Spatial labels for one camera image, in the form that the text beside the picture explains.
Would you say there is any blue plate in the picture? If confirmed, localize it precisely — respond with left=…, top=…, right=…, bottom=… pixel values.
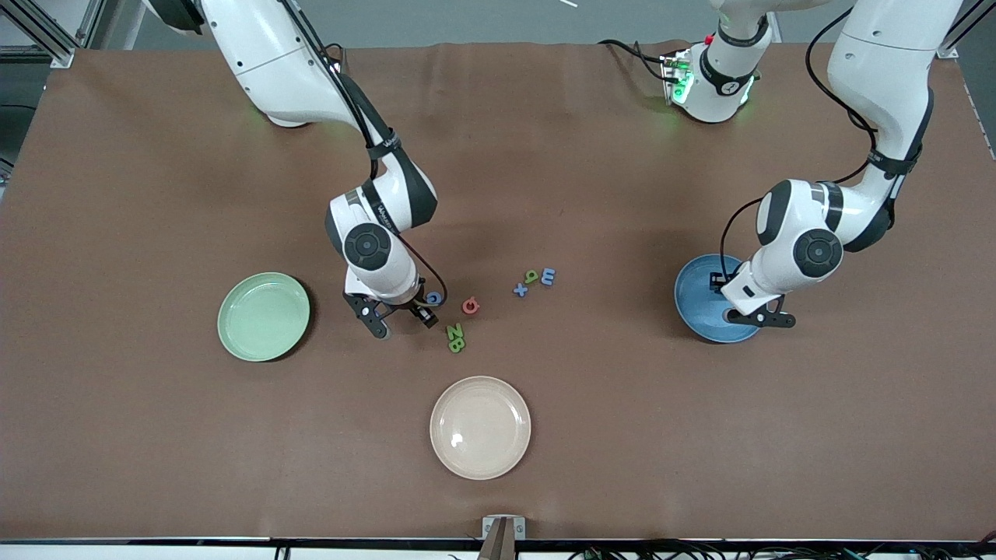
left=674, top=254, right=767, bottom=344

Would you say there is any beige plate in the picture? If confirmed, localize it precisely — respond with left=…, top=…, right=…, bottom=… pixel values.
left=430, top=376, right=532, bottom=481

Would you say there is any green plate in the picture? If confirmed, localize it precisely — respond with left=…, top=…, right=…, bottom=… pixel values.
left=217, top=271, right=311, bottom=362

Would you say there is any metal base connector plate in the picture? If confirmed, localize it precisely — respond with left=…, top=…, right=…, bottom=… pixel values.
left=660, top=48, right=695, bottom=107

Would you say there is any brown table mat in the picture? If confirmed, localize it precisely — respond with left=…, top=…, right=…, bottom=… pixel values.
left=0, top=40, right=996, bottom=543

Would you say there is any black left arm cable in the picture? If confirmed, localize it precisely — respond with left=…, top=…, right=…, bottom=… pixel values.
left=720, top=4, right=882, bottom=289

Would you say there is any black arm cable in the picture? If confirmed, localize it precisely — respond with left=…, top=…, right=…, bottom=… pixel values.
left=280, top=0, right=449, bottom=308
left=720, top=4, right=882, bottom=289

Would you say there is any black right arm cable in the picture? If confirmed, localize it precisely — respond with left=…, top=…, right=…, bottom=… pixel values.
left=280, top=0, right=449, bottom=308

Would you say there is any grey metal mount bracket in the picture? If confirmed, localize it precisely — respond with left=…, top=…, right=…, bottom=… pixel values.
left=482, top=515, right=527, bottom=560

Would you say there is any black base cable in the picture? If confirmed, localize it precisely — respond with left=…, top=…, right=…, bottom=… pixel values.
left=598, top=39, right=670, bottom=82

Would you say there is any black cable bundle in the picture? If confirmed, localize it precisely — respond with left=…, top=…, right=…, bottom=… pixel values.
left=568, top=531, right=996, bottom=560

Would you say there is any aluminium frame profile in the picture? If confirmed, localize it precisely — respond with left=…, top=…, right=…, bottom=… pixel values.
left=936, top=0, right=996, bottom=61
left=0, top=0, right=106, bottom=69

